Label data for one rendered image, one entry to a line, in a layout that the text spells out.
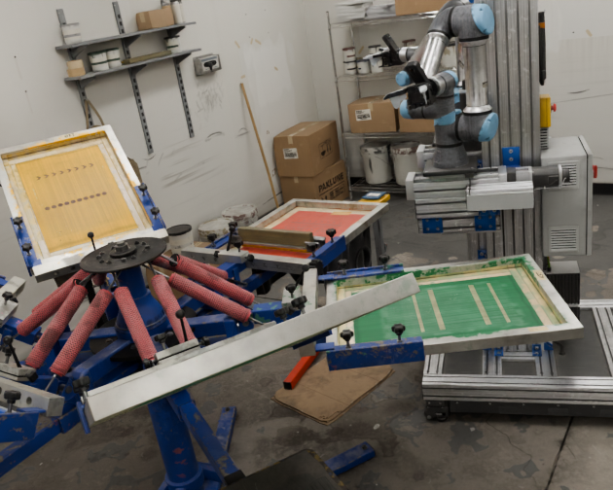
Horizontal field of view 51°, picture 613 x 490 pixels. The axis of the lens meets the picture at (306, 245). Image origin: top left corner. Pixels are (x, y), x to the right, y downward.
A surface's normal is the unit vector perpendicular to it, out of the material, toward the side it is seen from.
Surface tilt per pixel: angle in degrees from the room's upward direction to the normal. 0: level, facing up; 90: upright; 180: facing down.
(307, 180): 83
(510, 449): 0
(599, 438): 0
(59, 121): 90
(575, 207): 90
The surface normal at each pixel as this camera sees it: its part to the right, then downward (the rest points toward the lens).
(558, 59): -0.52, 0.39
